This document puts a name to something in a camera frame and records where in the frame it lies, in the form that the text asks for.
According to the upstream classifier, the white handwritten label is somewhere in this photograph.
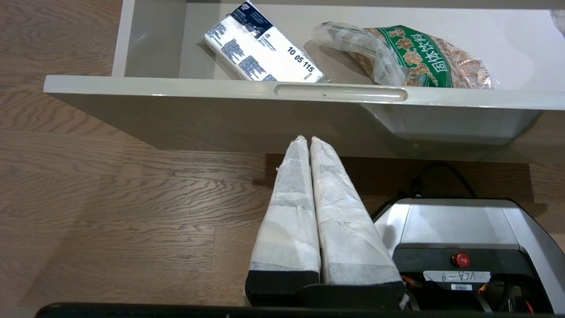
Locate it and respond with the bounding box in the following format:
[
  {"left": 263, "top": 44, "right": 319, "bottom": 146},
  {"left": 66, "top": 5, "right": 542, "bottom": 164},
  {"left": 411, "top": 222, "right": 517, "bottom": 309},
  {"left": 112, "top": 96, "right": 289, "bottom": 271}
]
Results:
[{"left": 423, "top": 270, "right": 492, "bottom": 284}]

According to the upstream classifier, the black base cable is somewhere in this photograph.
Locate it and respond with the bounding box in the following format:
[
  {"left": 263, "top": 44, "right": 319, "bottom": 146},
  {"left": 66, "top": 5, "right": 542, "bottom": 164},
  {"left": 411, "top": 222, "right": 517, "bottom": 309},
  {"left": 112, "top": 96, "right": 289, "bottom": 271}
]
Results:
[{"left": 406, "top": 162, "right": 478, "bottom": 199}]

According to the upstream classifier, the white blue tissue pack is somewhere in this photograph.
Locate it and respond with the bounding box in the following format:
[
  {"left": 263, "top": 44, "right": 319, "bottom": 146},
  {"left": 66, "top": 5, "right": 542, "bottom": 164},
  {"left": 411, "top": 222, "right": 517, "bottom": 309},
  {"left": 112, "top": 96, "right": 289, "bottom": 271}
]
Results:
[{"left": 202, "top": 0, "right": 329, "bottom": 83}]

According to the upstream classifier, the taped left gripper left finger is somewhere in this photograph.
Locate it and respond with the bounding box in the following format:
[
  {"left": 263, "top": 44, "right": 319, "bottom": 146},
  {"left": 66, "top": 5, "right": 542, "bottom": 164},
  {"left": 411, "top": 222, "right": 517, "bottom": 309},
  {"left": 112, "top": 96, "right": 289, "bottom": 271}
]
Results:
[{"left": 249, "top": 136, "right": 321, "bottom": 272}]

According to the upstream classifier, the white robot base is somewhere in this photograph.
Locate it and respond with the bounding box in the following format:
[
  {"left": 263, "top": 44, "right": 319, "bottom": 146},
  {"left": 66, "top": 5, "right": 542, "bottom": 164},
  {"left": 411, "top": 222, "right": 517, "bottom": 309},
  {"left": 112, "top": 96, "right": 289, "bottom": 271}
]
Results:
[{"left": 372, "top": 197, "right": 565, "bottom": 315}]

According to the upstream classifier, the white cabinet drawer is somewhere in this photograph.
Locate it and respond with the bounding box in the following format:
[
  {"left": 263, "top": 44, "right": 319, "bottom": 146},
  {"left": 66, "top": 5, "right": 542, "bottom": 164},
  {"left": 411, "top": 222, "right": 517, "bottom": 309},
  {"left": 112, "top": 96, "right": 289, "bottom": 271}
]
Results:
[{"left": 43, "top": 0, "right": 565, "bottom": 154}]

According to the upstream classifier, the green label snack bag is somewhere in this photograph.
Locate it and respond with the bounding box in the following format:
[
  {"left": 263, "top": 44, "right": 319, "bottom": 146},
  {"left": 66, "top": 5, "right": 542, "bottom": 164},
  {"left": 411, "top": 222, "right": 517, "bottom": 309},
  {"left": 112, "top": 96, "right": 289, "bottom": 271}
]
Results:
[{"left": 309, "top": 21, "right": 497, "bottom": 90}]

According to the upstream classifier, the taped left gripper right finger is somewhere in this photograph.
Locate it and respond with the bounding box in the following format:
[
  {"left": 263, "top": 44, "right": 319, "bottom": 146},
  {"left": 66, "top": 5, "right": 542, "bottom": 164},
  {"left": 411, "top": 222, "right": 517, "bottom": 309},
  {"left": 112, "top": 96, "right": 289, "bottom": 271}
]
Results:
[{"left": 310, "top": 136, "right": 403, "bottom": 285}]

